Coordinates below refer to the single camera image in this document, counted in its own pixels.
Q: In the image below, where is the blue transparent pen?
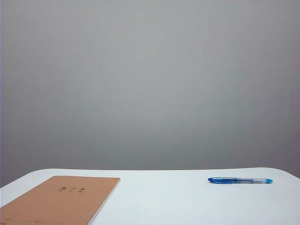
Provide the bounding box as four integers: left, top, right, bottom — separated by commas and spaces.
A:
207, 177, 274, 185

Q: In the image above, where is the brown kraft notebook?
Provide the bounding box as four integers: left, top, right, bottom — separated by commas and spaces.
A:
0, 176, 121, 225

